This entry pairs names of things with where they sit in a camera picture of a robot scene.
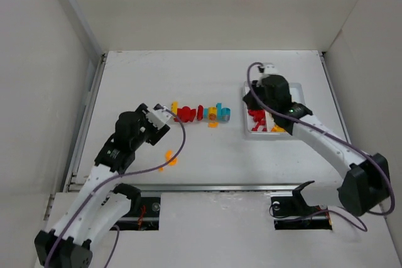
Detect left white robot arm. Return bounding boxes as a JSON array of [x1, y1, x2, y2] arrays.
[[34, 104, 171, 267]]

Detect teal and yellow lego assembly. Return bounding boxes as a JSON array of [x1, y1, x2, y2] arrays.
[[202, 103, 231, 122]]

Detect red rounded lego assembly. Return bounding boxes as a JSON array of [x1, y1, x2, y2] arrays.
[[173, 105, 204, 123]]

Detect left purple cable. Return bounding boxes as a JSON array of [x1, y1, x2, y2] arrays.
[[43, 106, 187, 268]]

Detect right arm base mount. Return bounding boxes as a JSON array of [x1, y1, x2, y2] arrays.
[[269, 181, 332, 230]]

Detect yellow 2x2 lego brick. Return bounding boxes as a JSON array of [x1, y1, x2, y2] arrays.
[[271, 125, 285, 132]]

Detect yellow 2x4 lego brick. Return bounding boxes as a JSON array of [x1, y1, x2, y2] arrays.
[[171, 102, 178, 111]]

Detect orange lego pile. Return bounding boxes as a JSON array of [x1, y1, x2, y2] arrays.
[[165, 150, 177, 166]]

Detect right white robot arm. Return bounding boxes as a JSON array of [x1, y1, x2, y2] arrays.
[[242, 74, 395, 217]]

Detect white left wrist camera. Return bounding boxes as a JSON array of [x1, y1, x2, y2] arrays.
[[146, 104, 172, 130]]

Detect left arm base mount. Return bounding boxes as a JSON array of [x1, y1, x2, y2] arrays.
[[112, 183, 161, 231]]

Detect red legos in tray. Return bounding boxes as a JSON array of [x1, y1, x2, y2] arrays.
[[247, 110, 268, 132]]

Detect white sorting tray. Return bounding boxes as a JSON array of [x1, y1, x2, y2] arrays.
[[241, 80, 310, 140]]

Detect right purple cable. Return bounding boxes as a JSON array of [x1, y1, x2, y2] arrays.
[[247, 62, 395, 233]]

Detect purple cable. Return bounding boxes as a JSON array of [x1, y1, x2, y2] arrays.
[[247, 62, 395, 233], [43, 106, 187, 268]]

